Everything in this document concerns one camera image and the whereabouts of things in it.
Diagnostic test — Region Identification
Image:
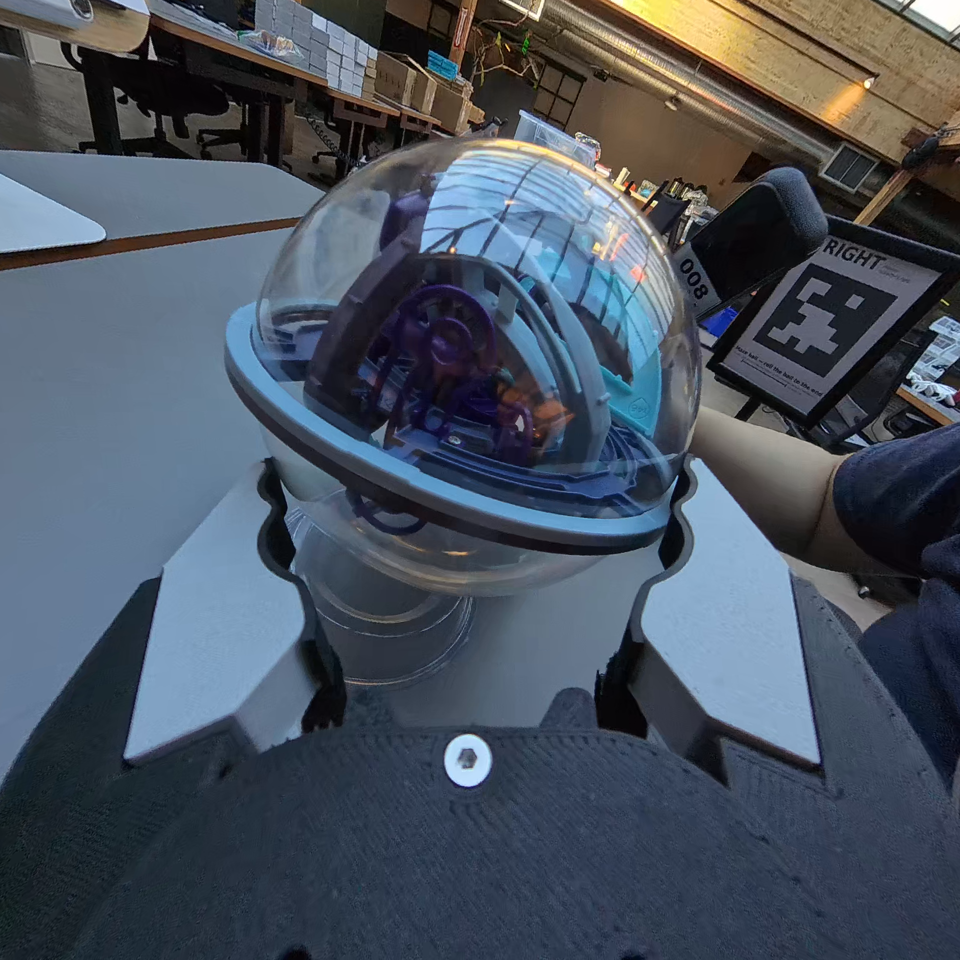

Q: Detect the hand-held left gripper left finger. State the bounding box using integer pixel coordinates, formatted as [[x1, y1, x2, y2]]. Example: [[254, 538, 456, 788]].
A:
[[122, 459, 348, 766]]

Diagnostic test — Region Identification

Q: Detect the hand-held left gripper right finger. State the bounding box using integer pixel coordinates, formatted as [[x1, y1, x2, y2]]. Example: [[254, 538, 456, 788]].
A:
[[594, 457, 823, 768]]

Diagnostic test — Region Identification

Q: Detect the clear plastic maze ball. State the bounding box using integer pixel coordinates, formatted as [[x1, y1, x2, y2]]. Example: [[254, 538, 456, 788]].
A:
[[223, 138, 704, 597]]

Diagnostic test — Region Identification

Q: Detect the person's right forearm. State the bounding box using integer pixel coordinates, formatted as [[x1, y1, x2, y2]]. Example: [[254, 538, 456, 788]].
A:
[[688, 405, 924, 579]]

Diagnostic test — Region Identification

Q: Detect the clear plastic ball stand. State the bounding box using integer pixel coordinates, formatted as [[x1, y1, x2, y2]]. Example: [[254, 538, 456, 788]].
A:
[[288, 510, 477, 687]]

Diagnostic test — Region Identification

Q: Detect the white printed sign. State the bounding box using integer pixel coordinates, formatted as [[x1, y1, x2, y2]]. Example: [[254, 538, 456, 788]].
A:
[[707, 216, 960, 430]]

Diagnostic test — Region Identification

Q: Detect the clear plastic storage box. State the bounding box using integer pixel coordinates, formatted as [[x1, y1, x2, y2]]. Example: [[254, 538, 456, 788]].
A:
[[517, 110, 601, 170]]

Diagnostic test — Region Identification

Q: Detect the person's dark blue shirt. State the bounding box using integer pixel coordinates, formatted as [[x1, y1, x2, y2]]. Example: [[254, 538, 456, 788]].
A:
[[832, 420, 960, 789]]

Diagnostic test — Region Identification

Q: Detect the cardboard box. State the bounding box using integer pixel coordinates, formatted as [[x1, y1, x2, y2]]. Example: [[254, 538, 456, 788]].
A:
[[431, 78, 474, 136], [373, 52, 440, 114]]

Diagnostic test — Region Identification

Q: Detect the white document stand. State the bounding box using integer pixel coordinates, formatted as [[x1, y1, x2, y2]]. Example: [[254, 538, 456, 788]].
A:
[[0, 0, 151, 255]]

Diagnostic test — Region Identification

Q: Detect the stack of grey boxes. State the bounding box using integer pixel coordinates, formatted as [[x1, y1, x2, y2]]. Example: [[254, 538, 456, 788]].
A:
[[253, 0, 380, 97]]

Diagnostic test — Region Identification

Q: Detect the black office chair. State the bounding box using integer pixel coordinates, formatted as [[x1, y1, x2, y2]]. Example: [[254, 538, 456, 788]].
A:
[[60, 41, 226, 159]]

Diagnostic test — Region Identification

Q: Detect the wooden edged office desk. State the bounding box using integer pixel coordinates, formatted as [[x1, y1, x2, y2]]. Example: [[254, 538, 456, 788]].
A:
[[146, 15, 485, 189]]

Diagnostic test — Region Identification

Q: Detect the silver ventilation duct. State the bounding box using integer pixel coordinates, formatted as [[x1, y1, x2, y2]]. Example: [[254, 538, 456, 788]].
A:
[[543, 0, 834, 162]]

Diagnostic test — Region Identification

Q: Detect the black coiled cable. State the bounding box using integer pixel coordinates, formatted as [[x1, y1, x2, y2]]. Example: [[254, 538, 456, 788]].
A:
[[303, 112, 354, 170]]

